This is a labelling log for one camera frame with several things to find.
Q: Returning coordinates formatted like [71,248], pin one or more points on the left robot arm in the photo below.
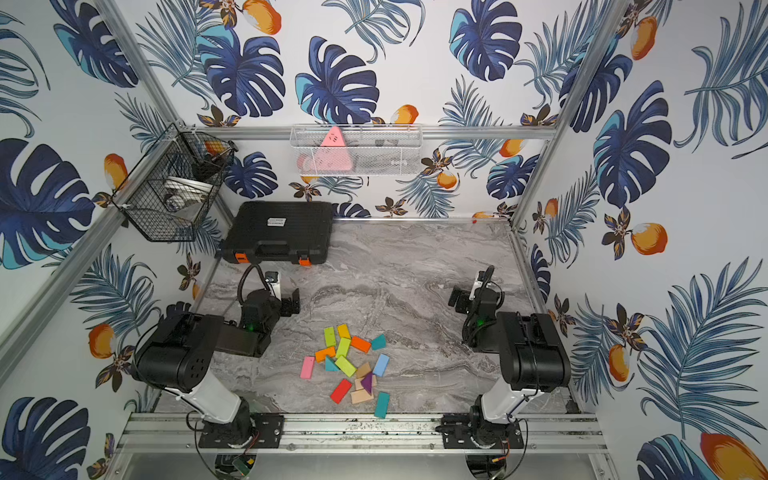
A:
[177,356]

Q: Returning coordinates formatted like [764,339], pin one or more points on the pink block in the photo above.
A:
[307,369]

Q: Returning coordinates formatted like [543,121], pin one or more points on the red block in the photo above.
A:
[340,391]

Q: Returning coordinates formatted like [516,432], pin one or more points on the black wire basket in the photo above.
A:
[168,195]

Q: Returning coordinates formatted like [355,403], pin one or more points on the light blue block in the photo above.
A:
[381,365]

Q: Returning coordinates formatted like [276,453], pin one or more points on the black tool case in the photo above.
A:
[295,232]

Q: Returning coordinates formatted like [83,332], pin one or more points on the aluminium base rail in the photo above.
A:
[365,433]

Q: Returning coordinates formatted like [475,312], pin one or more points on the small teal block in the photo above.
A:
[330,365]

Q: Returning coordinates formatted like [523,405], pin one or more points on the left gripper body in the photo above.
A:
[288,301]

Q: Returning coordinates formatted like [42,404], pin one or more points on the yellow block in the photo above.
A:
[343,331]

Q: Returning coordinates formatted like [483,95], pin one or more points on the purple triangle block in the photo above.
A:
[368,382]

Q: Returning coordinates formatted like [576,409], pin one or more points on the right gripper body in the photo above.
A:
[460,299]

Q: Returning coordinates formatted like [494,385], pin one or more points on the pink triangle sign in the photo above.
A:
[332,155]

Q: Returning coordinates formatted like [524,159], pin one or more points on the orange block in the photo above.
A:
[322,355]
[360,344]

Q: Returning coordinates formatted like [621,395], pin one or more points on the white wire shelf basket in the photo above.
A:
[376,150]

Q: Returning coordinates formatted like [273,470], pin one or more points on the teal block near rail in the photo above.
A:
[382,405]

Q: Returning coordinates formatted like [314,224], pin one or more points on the lime green block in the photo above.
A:
[344,365]

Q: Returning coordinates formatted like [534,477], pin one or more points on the natural wood block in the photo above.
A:
[361,396]

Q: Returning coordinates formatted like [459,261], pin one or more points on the teal block upper right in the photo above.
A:
[379,342]

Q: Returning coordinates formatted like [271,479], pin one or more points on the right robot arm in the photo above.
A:
[532,362]

